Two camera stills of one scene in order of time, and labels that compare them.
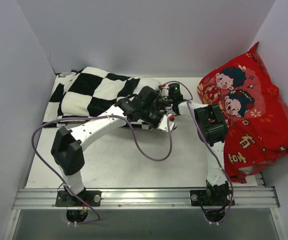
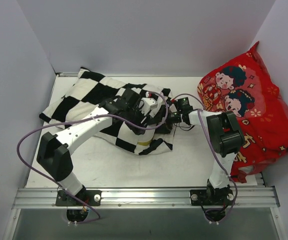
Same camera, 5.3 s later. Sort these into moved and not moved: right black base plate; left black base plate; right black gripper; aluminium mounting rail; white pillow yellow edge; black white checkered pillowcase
Moved: white pillow yellow edge; black white checkered pillowcase; right black gripper
Not moved: right black base plate; aluminium mounting rail; left black base plate
